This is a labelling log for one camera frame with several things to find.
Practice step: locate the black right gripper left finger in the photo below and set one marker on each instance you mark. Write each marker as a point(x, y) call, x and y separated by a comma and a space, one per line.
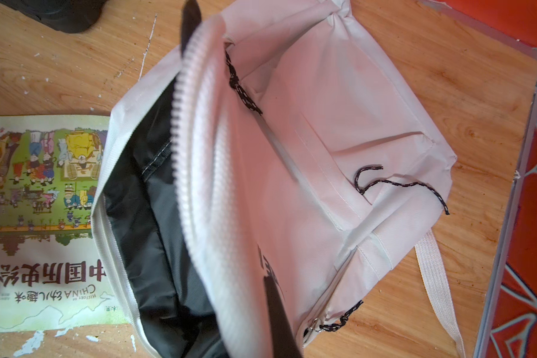
point(191, 20)

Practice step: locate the white student backpack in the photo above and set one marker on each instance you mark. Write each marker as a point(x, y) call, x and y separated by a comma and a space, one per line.
point(284, 143)

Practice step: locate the green illustrated book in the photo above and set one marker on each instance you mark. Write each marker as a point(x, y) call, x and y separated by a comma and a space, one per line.
point(51, 275)

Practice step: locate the black plastic tool case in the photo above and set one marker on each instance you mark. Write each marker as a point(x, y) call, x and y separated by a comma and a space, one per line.
point(68, 16)

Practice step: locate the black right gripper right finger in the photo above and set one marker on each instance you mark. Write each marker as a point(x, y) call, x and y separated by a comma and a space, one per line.
point(283, 341)

